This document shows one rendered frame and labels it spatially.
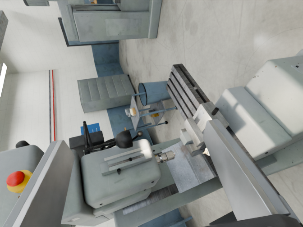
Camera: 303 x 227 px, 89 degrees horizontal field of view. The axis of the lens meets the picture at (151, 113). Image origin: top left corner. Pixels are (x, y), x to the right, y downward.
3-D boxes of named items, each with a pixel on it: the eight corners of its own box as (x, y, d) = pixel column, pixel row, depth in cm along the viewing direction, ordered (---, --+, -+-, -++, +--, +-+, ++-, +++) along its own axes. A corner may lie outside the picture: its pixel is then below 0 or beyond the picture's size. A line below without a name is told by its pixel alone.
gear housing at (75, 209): (75, 146, 64) (47, 153, 61) (82, 211, 51) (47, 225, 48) (89, 170, 90) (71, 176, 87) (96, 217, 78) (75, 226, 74)
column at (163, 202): (256, 113, 160) (101, 158, 111) (294, 155, 136) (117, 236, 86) (230, 136, 200) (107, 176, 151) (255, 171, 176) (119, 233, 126)
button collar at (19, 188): (32, 166, 47) (7, 173, 45) (31, 187, 43) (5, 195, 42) (35, 169, 48) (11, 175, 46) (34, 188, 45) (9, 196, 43)
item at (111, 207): (138, 148, 91) (91, 162, 83) (153, 192, 78) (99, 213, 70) (136, 160, 106) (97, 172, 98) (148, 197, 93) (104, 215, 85)
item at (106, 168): (149, 148, 67) (99, 163, 60) (152, 156, 65) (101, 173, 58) (148, 152, 70) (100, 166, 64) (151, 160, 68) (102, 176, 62)
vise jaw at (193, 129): (192, 117, 87) (186, 118, 85) (207, 140, 79) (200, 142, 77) (189, 123, 91) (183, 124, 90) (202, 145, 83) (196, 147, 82)
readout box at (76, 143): (101, 128, 107) (68, 136, 100) (103, 139, 102) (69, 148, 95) (104, 141, 122) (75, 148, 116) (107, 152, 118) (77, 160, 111)
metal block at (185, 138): (190, 129, 89) (181, 132, 87) (196, 138, 85) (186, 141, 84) (188, 134, 93) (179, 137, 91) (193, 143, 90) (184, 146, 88)
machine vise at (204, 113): (211, 101, 79) (194, 105, 76) (230, 124, 72) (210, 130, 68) (189, 134, 107) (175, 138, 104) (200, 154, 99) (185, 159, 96)
